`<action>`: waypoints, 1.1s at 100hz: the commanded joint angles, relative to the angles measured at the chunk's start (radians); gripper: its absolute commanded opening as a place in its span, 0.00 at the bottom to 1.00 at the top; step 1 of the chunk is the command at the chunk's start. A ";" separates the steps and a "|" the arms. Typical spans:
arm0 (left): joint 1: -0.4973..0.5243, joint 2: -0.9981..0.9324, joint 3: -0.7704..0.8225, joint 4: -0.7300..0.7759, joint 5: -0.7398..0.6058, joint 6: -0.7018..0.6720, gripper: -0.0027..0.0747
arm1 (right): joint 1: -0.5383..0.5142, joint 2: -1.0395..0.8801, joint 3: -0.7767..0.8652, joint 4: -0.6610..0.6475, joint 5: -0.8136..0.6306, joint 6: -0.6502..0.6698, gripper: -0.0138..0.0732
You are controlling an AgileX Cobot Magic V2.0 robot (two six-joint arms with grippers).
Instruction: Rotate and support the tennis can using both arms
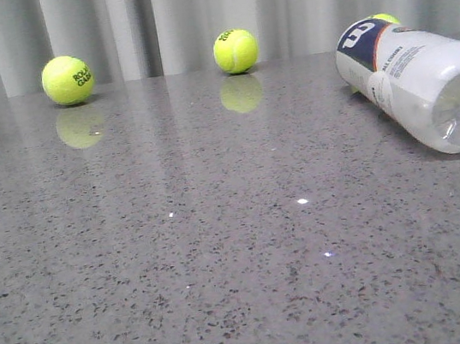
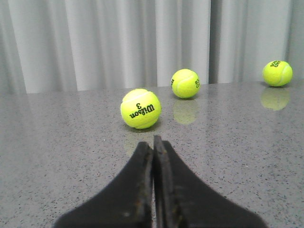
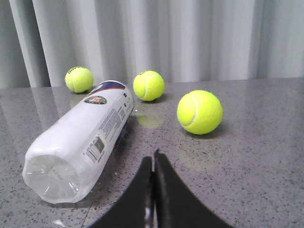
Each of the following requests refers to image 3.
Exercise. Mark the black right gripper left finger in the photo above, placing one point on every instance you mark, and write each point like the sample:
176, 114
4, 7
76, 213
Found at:
134, 207

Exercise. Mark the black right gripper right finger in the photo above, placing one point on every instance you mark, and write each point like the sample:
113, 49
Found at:
176, 205

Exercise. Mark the white tennis ball can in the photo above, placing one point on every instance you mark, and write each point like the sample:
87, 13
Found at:
64, 163

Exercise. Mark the near Wilson tennis ball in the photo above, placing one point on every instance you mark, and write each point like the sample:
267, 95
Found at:
199, 112

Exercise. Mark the middle tennis ball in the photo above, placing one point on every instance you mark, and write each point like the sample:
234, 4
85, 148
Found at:
148, 85

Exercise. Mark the far left tennis ball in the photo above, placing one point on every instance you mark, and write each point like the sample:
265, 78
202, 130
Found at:
79, 79

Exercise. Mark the grey pleated curtain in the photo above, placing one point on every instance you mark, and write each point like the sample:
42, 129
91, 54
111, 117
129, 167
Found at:
183, 40

